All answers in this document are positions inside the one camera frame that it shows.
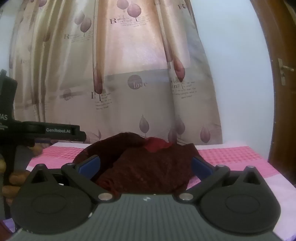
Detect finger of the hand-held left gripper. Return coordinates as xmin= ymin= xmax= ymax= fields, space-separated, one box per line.
xmin=35 ymin=131 xmax=87 ymax=143

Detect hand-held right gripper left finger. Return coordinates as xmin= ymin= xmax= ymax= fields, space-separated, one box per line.
xmin=25 ymin=155 xmax=121 ymax=204

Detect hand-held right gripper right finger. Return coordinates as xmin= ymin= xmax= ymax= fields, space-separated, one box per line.
xmin=174 ymin=156 xmax=267 ymax=205

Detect dark maroon garment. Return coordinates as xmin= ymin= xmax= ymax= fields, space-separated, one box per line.
xmin=73 ymin=132 xmax=201 ymax=194

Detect person's left hand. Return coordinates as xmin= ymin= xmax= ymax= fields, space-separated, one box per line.
xmin=0 ymin=143 xmax=43 ymax=205

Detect pink checkered blanket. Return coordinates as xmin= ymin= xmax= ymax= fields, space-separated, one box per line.
xmin=26 ymin=142 xmax=292 ymax=186

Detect beige leaf print curtain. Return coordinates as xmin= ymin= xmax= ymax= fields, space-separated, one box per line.
xmin=8 ymin=0 xmax=223 ymax=145

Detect brown wooden door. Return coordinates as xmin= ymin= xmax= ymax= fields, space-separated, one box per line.
xmin=250 ymin=0 xmax=296 ymax=189

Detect brass door handle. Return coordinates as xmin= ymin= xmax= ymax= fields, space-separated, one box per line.
xmin=278 ymin=58 xmax=295 ymax=86

